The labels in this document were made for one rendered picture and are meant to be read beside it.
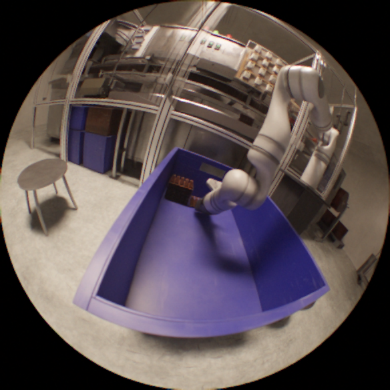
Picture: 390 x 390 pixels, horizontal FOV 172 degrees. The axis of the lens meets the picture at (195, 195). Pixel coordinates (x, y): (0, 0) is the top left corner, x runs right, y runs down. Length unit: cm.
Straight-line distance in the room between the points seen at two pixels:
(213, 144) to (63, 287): 127
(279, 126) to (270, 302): 44
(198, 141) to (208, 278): 96
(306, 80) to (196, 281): 53
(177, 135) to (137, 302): 106
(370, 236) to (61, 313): 513
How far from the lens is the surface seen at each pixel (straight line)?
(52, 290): 65
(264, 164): 26
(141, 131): 119
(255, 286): 48
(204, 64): 107
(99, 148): 113
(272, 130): 27
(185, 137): 109
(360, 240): 479
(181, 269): 37
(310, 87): 33
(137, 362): 56
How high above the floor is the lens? 54
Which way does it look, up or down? 28 degrees down
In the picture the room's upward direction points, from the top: 23 degrees clockwise
